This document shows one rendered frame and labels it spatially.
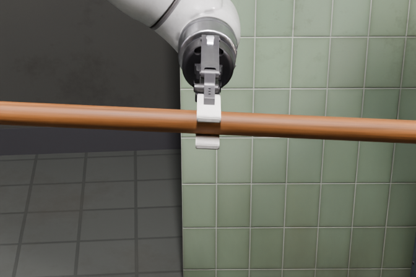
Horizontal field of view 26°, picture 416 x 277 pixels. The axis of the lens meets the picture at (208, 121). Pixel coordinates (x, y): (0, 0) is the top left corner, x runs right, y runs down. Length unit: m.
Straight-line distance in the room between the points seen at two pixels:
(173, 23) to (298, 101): 1.13
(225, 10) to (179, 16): 0.07
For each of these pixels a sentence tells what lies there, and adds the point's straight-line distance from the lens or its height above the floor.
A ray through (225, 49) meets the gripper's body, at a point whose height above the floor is 1.28.
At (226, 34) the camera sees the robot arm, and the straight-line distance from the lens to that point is 1.33.
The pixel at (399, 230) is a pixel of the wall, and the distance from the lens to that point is 2.74.
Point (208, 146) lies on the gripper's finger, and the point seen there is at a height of 1.23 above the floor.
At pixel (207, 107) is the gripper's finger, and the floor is 1.28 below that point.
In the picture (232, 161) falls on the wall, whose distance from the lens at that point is 2.56.
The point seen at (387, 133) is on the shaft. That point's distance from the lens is 1.16.
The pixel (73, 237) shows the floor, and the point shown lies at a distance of 3.20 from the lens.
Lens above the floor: 1.77
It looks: 27 degrees down
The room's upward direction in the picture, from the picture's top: straight up
